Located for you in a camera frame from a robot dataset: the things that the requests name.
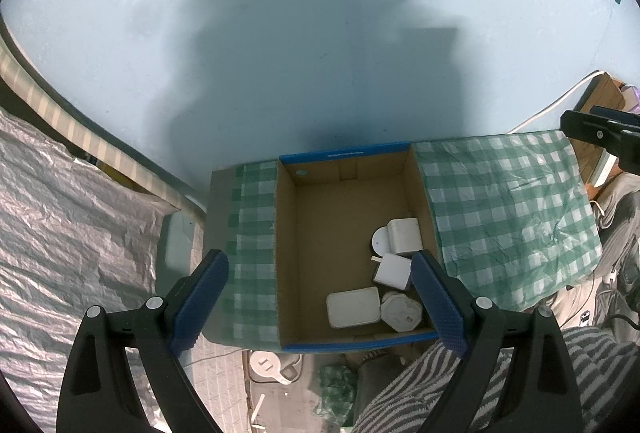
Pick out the white octagonal device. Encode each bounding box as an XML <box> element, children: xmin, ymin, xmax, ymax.
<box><xmin>380</xmin><ymin>290</ymin><xmax>426</xmax><ymax>333</ymax></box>

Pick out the grey bedding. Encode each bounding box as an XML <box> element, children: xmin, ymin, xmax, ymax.
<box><xmin>550</xmin><ymin>173</ymin><xmax>640</xmax><ymax>329</ymax></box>

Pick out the white power cable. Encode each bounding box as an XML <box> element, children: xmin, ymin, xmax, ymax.
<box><xmin>507</xmin><ymin>70</ymin><xmax>608</xmax><ymax>134</ymax></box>

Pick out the white square charger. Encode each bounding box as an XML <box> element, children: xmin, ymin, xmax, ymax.
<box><xmin>371</xmin><ymin>253</ymin><xmax>413</xmax><ymax>290</ymax></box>
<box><xmin>386</xmin><ymin>218</ymin><xmax>423</xmax><ymax>255</ymax></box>

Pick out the white power strip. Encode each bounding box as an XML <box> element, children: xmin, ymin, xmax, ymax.
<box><xmin>592</xmin><ymin>152</ymin><xmax>618</xmax><ymax>186</ymax></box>

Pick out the crumpled green checked cloth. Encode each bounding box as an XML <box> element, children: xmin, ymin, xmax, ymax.
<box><xmin>312</xmin><ymin>363</ymin><xmax>358</xmax><ymax>426</ymax></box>

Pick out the green white checked cloth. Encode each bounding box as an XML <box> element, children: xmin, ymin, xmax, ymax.
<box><xmin>227</xmin><ymin>129</ymin><xmax>603</xmax><ymax>344</ymax></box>

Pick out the person's striped clothing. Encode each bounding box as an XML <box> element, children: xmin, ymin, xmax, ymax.
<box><xmin>350</xmin><ymin>328</ymin><xmax>640</xmax><ymax>433</ymax></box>

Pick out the white round plastic appliance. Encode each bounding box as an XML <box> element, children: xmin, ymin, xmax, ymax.
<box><xmin>248</xmin><ymin>349</ymin><xmax>301</xmax><ymax>386</ymax></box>

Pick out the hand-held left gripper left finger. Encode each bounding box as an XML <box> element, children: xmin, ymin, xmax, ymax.
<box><xmin>56</xmin><ymin>249</ymin><xmax>230</xmax><ymax>433</ymax></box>

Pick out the white round disc device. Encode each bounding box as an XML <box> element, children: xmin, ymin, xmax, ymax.
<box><xmin>370</xmin><ymin>225</ymin><xmax>392</xmax><ymax>259</ymax></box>

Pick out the silver crinkled plastic sheet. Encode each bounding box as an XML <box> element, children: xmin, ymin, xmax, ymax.
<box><xmin>0</xmin><ymin>106</ymin><xmax>181</xmax><ymax>433</ymax></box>

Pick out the cardboard box with blue edges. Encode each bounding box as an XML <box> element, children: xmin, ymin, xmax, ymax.
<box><xmin>205</xmin><ymin>140</ymin><xmax>441</xmax><ymax>354</ymax></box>

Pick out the cream rectangular case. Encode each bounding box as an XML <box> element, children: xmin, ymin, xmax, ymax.
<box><xmin>326</xmin><ymin>286</ymin><xmax>382</xmax><ymax>329</ymax></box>

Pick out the pale grey plastic box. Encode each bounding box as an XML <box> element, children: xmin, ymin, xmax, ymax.
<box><xmin>156</xmin><ymin>212</ymin><xmax>206</xmax><ymax>289</ymax></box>

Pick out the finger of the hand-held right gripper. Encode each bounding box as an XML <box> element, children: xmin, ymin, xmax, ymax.
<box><xmin>560</xmin><ymin>110</ymin><xmax>640</xmax><ymax>174</ymax></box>
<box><xmin>590</xmin><ymin>106</ymin><xmax>640</xmax><ymax>126</ymax></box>

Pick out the beige striped bed rail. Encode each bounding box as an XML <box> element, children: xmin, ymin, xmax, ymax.
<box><xmin>0</xmin><ymin>43</ymin><xmax>206</xmax><ymax>214</ymax></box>

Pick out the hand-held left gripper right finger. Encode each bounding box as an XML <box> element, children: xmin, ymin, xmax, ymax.
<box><xmin>410</xmin><ymin>250</ymin><xmax>583</xmax><ymax>433</ymax></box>

